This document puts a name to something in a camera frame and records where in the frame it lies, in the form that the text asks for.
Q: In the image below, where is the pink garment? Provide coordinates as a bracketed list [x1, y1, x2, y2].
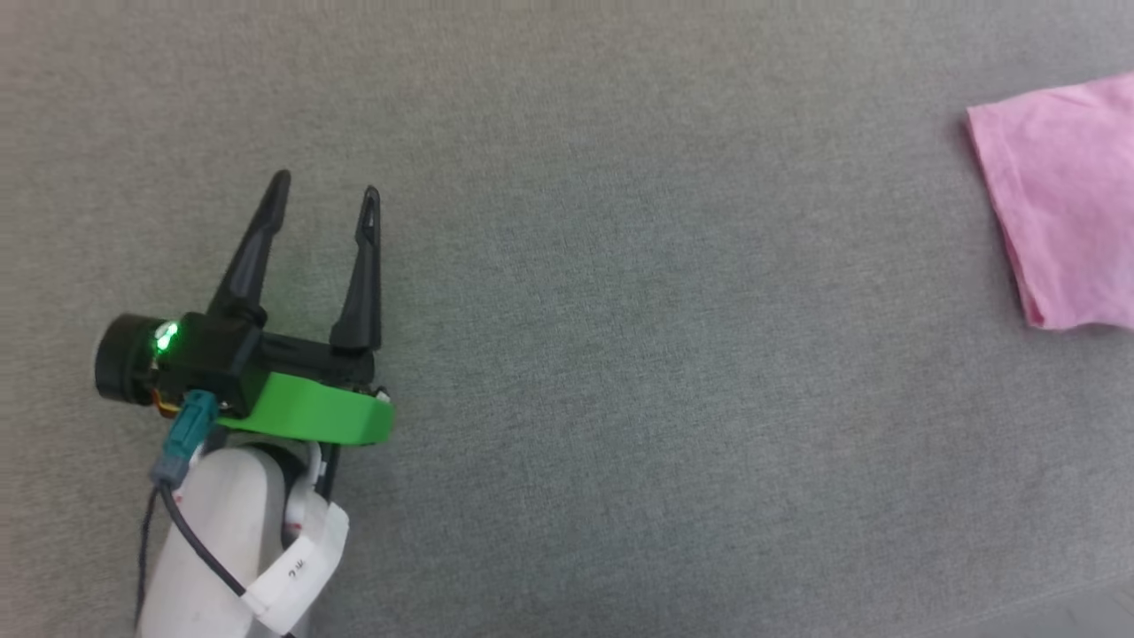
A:
[964, 72, 1134, 333]

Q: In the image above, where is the black cable with teal plug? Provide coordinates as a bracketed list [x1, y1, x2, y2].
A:
[133, 390, 251, 632]

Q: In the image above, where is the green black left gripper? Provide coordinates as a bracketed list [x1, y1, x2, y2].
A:
[206, 167, 396, 447]

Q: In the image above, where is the white paper label tag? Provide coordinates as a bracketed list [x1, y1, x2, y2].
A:
[241, 499, 352, 636]

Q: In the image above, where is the grey fabric table cover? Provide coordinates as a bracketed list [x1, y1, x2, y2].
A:
[0, 0, 1134, 638]

